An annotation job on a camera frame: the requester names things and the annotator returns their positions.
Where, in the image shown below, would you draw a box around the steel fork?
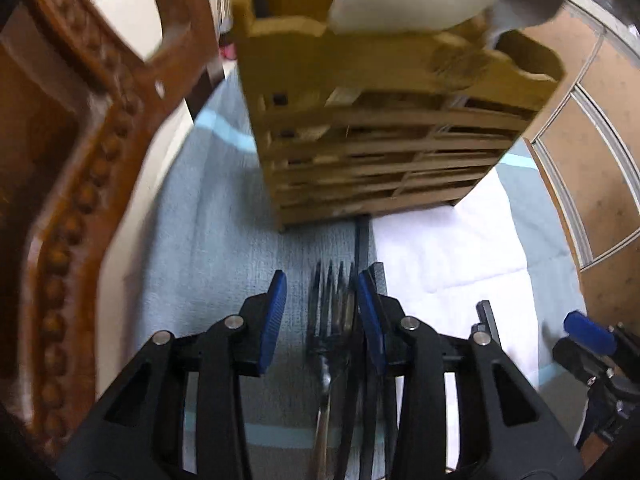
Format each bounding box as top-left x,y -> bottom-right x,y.
306,261 -> 355,479

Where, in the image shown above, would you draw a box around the black chopstick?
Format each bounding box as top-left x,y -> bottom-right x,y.
333,327 -> 366,480
355,214 -> 371,274
476,300 -> 501,344
358,364 -> 382,480

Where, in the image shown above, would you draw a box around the large steel spoon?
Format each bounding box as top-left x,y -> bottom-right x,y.
486,0 -> 564,49

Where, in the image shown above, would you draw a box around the kitchen counter cabinets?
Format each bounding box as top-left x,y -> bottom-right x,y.
526,0 -> 639,325

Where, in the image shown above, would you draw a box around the checked grey pink cushion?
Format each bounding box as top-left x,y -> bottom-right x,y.
98,76 -> 586,479

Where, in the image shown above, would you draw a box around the wooden utensil holder box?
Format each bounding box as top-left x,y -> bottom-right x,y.
231,0 -> 565,228

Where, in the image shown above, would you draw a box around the carved brown wooden chair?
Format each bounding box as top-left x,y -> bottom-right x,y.
1,0 -> 224,461

